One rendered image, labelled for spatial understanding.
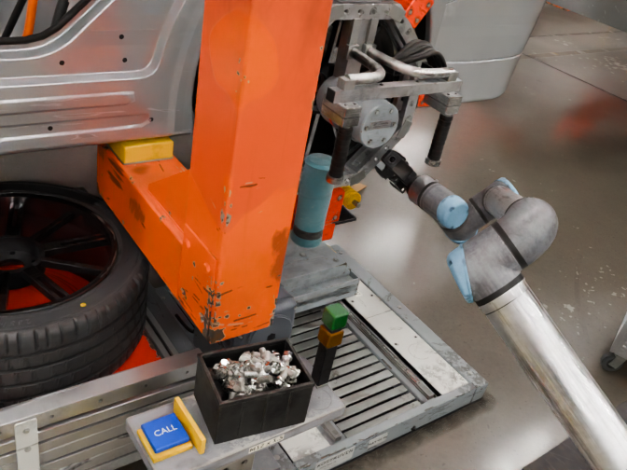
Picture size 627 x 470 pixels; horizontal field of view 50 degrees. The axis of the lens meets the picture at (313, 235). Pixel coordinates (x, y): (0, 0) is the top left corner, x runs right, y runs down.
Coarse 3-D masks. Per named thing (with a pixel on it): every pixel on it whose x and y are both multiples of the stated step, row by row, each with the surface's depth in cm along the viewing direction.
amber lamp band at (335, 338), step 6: (324, 330) 141; (342, 330) 142; (318, 336) 144; (324, 336) 142; (330, 336) 140; (336, 336) 141; (342, 336) 143; (324, 342) 142; (330, 342) 141; (336, 342) 143
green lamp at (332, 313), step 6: (330, 306) 140; (336, 306) 140; (324, 312) 140; (330, 312) 138; (336, 312) 139; (342, 312) 139; (348, 312) 140; (324, 318) 140; (330, 318) 139; (336, 318) 138; (342, 318) 139; (330, 324) 139; (336, 324) 139; (342, 324) 140
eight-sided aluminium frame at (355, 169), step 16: (336, 0) 167; (352, 0) 172; (368, 0) 175; (384, 0) 177; (336, 16) 167; (352, 16) 170; (368, 16) 173; (384, 16) 176; (400, 16) 179; (400, 32) 182; (400, 48) 192; (416, 64) 192; (400, 80) 199; (416, 96) 199; (400, 112) 202; (400, 128) 203; (384, 144) 203; (352, 160) 206; (368, 160) 203; (352, 176) 202
